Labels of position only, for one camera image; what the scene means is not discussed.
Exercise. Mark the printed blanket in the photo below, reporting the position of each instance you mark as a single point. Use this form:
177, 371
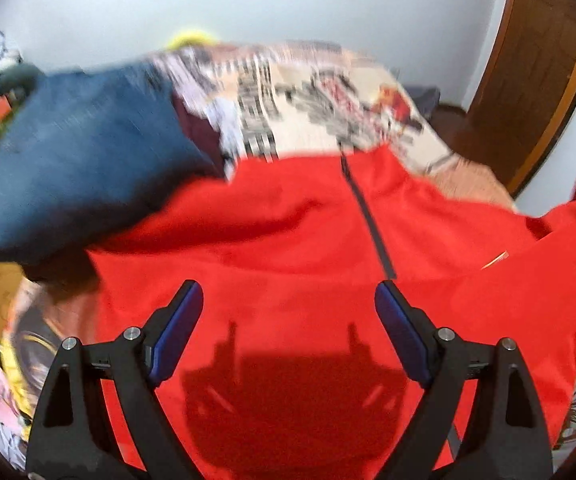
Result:
308, 110

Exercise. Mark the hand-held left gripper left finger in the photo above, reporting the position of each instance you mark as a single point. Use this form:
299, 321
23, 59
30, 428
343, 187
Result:
180, 330

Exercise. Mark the yellow fuzzy blanket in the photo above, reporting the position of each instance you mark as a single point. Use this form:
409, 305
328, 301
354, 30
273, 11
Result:
15, 380

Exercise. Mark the folded maroon garment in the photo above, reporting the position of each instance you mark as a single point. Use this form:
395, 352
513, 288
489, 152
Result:
197, 130

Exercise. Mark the folded navy blue garment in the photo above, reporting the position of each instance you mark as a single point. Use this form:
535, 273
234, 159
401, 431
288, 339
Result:
82, 160

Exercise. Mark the red zip jacket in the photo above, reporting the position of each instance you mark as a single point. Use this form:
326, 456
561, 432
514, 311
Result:
293, 260

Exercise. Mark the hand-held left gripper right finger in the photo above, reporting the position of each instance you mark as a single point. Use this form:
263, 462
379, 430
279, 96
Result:
400, 332

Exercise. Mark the brown wooden door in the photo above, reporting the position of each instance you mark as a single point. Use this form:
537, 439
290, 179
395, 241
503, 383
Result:
533, 70

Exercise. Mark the yellow fuzzy cloth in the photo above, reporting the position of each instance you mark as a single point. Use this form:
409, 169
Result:
192, 39

